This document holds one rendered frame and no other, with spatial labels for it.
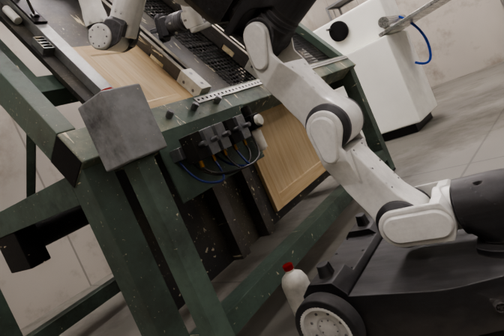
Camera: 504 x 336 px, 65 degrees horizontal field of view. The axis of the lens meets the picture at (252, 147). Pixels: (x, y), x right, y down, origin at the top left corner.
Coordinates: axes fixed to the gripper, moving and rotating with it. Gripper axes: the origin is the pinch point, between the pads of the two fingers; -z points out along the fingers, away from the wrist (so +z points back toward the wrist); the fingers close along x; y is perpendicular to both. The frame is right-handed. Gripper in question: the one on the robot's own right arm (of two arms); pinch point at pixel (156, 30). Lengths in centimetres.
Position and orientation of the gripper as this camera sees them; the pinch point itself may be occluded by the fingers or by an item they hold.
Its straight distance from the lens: 189.7
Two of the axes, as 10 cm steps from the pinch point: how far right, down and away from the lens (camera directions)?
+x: -2.1, -9.6, -2.0
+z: 8.1, -0.6, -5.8
